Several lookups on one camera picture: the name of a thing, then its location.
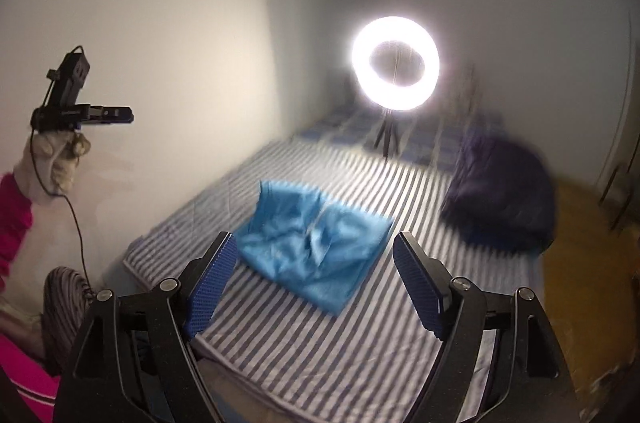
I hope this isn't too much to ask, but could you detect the person's striped trouser leg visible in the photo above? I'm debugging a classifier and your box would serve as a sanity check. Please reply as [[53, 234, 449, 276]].
[[41, 267, 96, 376]]

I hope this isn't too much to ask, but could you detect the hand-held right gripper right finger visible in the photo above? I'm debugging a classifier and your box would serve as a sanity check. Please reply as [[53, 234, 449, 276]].
[[392, 230, 576, 423]]

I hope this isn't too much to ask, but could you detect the person's left hand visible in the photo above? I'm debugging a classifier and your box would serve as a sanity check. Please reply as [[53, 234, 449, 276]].
[[15, 130, 93, 204]]

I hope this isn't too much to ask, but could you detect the bed with striped sheet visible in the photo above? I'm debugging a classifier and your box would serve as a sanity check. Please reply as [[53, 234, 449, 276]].
[[122, 108, 551, 423]]

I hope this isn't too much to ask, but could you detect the person's pink garment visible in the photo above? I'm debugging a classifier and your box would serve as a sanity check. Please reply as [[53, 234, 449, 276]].
[[0, 333, 63, 423]]

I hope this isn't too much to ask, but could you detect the folded dark navy jacket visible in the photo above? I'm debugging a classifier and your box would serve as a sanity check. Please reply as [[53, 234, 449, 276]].
[[440, 136, 558, 259]]

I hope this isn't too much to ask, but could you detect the black tripod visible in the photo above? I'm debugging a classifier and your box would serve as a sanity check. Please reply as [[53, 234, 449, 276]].
[[372, 106, 401, 160]]

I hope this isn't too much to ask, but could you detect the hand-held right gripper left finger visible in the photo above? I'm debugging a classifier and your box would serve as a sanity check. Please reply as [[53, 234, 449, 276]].
[[56, 230, 238, 423]]

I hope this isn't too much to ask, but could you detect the blue checked bed mat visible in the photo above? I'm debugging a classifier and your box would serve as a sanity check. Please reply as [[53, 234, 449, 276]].
[[297, 108, 503, 166]]

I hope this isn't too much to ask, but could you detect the blue jacket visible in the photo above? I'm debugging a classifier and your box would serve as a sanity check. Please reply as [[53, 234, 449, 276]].
[[234, 179, 394, 316]]

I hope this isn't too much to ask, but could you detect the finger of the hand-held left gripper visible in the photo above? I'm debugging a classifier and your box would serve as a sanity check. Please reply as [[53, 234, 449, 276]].
[[101, 104, 135, 125]]

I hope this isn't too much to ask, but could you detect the ring light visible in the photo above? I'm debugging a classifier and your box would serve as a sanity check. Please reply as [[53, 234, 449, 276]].
[[351, 16, 442, 110]]

